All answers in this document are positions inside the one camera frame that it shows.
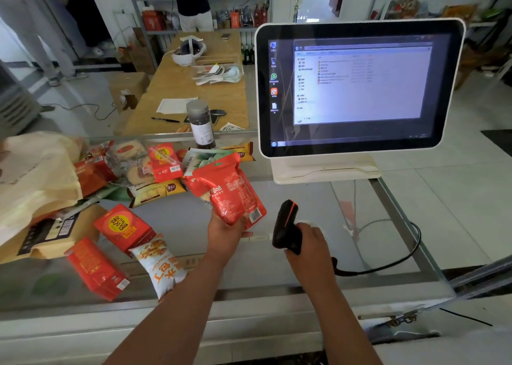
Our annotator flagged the yellow bread packet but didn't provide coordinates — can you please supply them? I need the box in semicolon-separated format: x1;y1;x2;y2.
127;179;188;209

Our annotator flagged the beige shopping bag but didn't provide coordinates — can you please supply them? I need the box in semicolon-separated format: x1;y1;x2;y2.
0;131;85;246

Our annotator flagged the small red snack packet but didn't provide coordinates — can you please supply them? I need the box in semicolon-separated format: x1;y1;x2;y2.
147;143;184;184

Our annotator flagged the green and white packet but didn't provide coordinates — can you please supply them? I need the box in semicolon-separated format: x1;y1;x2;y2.
182;148;237;178

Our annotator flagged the black smartphone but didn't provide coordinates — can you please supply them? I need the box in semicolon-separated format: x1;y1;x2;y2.
183;109;227;125

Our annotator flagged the black floor mat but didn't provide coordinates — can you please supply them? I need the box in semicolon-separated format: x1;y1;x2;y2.
480;129;512;158

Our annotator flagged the dark jar with grey lid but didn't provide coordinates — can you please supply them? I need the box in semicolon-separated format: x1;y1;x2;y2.
186;99;217;150

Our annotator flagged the clear tray with white spoons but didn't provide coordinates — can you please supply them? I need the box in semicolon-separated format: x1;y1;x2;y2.
191;56;244;86

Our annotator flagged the long red box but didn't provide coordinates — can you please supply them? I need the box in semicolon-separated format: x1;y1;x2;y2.
64;238;131;302

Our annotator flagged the white headset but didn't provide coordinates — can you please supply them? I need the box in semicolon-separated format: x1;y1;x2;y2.
171;35;208;68

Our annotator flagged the white touchscreen register monitor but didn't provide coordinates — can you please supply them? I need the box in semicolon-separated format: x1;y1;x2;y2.
254;18;467;185

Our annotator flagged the black floor cable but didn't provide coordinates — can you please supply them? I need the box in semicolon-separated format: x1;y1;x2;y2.
39;102;121;122

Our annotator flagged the person's right hand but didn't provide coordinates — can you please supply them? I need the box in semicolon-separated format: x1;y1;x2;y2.
285;222;338;294

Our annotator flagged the person's right forearm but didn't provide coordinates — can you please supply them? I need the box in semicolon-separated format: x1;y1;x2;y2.
298;275;385;365

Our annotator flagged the black barcode scanner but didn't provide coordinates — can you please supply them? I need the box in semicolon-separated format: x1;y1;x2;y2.
272;199;303;256

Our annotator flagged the person's left forearm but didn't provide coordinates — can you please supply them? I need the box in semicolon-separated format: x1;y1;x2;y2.
103;252;241;365

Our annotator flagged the cardboard box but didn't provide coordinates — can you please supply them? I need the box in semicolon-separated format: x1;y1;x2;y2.
108;71;151;112

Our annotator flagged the person's left hand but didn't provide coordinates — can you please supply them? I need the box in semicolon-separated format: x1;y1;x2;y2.
206;211;255;262

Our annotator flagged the metal shelf with goods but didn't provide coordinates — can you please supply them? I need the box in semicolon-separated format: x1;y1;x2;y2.
124;0;273;38

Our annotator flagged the red box with yellow circle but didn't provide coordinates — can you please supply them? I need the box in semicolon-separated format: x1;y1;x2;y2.
94;203;157;256

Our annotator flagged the red snack pouch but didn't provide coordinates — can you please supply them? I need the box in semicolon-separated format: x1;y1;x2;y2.
182;153;267;228

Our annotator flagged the white and orange snack bag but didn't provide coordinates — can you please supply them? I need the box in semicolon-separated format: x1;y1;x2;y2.
128;234;189;300

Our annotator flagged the grey appliance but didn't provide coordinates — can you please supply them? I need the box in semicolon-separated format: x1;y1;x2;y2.
0;60;42;138

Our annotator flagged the white shelf with goods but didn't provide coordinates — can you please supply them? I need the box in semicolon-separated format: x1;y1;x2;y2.
367;0;512;91

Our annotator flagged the black scanner cable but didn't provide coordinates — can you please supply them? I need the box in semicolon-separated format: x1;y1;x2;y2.
331;222;422;277

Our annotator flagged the clear pastry packet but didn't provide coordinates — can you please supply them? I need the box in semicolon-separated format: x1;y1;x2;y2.
106;139;155;186

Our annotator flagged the brown kraft paper package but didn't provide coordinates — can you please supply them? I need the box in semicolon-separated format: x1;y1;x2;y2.
0;204;108;265

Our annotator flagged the white paper sheet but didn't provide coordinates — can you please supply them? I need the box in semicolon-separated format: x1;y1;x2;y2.
155;97;199;116

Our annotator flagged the yellow orange snack packet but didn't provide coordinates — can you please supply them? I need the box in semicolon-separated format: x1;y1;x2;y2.
218;142;256;163

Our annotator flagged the wooden table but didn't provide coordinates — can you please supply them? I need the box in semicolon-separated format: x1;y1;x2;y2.
122;31;251;136

